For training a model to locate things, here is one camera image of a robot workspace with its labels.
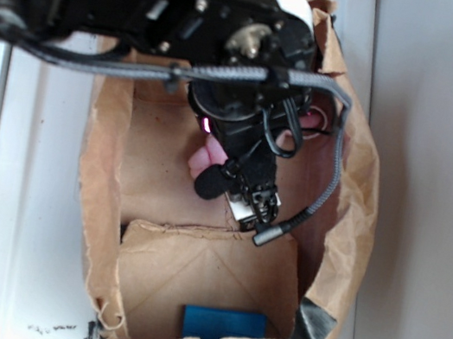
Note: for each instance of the blue rectangular block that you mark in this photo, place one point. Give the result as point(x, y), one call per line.
point(212, 323)

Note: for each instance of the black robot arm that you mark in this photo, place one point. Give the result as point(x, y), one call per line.
point(238, 56)

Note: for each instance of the pink plush bunny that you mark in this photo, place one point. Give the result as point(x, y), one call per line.
point(212, 153)

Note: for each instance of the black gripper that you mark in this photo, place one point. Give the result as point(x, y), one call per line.
point(247, 125)

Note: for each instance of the black foam microphone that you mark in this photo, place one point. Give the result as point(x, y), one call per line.
point(216, 179)

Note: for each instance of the brown paper bag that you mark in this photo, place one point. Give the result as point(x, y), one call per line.
point(152, 246)

